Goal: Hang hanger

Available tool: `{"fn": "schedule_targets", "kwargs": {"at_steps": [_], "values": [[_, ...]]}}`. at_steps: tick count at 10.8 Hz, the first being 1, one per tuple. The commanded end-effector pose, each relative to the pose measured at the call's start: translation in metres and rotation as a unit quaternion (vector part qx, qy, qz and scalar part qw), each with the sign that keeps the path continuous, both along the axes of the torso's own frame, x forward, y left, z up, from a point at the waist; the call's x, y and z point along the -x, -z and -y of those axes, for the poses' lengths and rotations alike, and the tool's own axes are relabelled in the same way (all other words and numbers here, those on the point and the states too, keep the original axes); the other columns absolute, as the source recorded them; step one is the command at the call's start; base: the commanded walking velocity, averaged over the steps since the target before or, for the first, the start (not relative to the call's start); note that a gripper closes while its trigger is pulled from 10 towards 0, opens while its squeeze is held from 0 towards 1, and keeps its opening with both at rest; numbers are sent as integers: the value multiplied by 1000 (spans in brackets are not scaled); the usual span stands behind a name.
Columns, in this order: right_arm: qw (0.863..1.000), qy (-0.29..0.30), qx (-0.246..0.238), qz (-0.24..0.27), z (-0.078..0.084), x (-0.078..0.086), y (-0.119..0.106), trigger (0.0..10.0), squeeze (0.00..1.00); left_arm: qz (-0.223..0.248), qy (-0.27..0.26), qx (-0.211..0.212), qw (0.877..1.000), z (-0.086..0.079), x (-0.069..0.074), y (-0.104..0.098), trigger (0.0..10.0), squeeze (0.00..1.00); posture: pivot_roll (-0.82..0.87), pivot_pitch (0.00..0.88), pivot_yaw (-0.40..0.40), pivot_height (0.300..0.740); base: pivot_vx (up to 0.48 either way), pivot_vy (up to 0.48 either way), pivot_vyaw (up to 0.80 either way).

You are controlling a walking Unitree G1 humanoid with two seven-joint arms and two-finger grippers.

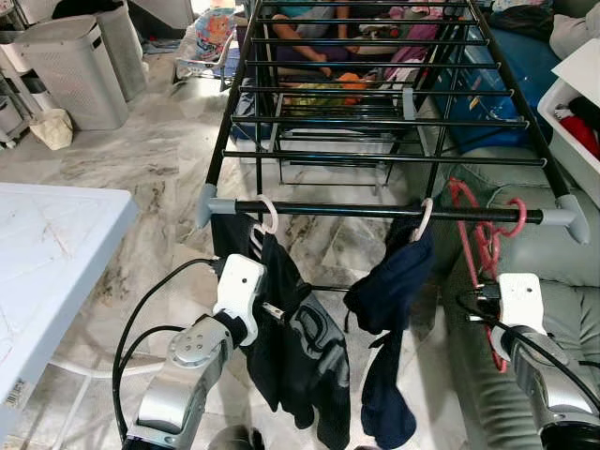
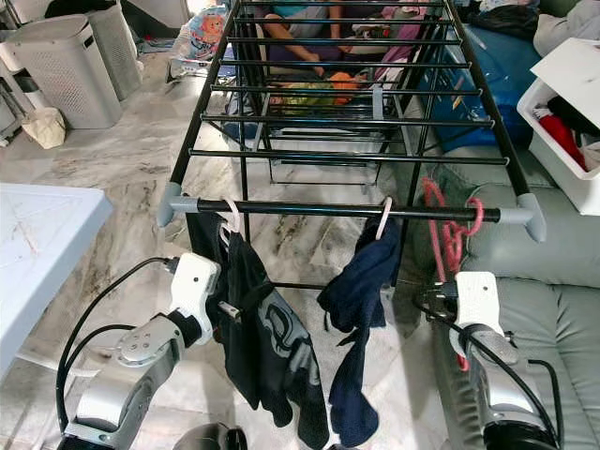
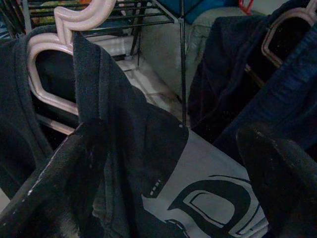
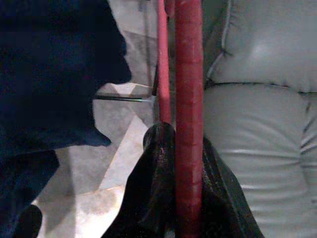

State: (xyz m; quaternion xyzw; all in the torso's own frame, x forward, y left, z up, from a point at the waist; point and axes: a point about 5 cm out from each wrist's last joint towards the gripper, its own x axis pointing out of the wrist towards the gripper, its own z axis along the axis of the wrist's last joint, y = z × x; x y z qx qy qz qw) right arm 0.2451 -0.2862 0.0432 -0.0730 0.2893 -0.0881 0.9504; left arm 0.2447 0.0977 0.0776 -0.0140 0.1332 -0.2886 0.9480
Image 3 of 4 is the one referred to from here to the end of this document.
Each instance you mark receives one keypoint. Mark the plastic clothes hanger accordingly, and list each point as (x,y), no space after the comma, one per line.
(266,47)
(74,21)

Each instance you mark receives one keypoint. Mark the grey-green leather sofa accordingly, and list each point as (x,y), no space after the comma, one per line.
(163,62)

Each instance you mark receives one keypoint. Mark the dark navy garment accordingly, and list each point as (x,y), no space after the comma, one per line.
(223,74)

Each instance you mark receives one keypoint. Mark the blue cushion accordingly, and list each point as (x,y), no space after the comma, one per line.
(198,12)

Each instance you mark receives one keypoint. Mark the black metal drying rack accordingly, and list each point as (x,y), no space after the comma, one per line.
(183,62)

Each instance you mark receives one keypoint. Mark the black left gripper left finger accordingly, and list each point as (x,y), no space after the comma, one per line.
(49,198)

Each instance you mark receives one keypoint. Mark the navy garment with white print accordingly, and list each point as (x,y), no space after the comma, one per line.
(138,138)

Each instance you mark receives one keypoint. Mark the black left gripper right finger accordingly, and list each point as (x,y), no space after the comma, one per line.
(284,186)

